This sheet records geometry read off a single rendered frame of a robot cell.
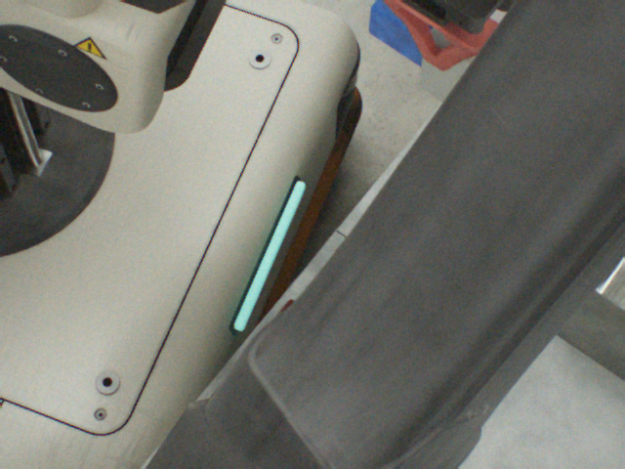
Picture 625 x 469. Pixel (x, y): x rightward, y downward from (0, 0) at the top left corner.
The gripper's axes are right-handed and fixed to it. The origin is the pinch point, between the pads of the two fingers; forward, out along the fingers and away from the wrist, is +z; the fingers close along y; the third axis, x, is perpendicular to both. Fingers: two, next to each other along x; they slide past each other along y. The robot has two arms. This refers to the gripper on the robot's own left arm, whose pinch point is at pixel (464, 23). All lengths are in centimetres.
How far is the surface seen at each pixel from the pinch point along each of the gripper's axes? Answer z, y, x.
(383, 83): 95, 43, 31
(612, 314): 8.1, -5.9, -15.4
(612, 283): 6.7, -5.0, -14.5
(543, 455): 15.5, -12.6, -16.6
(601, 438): 15.5, -9.6, -18.7
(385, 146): 95, 36, 25
